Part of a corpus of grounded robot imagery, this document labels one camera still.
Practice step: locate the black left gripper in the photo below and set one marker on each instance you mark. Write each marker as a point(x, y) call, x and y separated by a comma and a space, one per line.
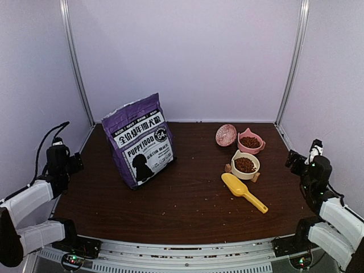
point(76, 163)

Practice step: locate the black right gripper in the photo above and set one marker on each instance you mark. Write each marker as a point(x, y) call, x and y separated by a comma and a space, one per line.
point(292, 158)

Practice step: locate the yellow plastic food scoop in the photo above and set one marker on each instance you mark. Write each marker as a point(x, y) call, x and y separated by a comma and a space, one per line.
point(239, 189)

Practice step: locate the purple pet food bag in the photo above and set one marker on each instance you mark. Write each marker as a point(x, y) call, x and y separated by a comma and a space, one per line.
point(140, 140)

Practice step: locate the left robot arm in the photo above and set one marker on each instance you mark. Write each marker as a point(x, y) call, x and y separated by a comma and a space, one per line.
point(17, 243)

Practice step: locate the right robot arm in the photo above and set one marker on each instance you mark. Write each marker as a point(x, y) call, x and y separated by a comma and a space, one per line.
point(337, 229)

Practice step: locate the pink cat-ear pet bowl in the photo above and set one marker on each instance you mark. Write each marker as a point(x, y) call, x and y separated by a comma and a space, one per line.
point(242, 148)

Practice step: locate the cream cat-ear pet bowl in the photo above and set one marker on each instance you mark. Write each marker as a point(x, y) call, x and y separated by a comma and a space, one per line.
point(239, 154)

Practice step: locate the wooden stand under pink bowl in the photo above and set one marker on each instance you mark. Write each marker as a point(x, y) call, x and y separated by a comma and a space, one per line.
point(264, 145)

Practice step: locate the brown kibble in pink bowl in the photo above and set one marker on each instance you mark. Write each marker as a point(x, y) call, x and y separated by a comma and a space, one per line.
point(250, 142)

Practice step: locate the brown kibble in cream bowl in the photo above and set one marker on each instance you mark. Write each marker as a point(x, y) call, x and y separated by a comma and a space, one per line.
point(244, 165)

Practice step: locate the wooden stand under cream bowl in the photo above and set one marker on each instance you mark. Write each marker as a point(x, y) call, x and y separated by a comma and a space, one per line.
point(227, 168)

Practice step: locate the red patterned ceramic bowl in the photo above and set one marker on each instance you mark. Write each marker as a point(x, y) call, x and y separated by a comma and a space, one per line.
point(226, 135)

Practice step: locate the aluminium table edge rail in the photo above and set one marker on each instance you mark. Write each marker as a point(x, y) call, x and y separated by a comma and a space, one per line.
point(314, 172)

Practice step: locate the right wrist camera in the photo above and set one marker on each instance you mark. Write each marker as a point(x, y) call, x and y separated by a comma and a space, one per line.
point(316, 149)

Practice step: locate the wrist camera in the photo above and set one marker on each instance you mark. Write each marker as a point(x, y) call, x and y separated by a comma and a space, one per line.
point(316, 149)
point(57, 142)

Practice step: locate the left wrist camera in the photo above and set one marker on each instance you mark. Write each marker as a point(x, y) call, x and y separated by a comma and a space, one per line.
point(57, 142)

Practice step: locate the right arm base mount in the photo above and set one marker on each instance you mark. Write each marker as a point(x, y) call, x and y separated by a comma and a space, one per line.
point(298, 249)

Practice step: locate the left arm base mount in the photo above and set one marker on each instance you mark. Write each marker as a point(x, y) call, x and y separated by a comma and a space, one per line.
point(76, 245)

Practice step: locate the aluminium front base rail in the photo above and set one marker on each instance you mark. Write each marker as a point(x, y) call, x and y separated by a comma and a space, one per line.
point(249, 256)

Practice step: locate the aluminium corner post right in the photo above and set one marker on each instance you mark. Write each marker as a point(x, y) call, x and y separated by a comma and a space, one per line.
point(297, 49)

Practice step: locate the aluminium corner post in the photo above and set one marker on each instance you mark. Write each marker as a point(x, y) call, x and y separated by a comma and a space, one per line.
point(64, 9)
point(297, 49)

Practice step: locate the aluminium corner post left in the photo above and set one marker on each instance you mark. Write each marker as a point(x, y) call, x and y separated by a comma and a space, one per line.
point(64, 9)

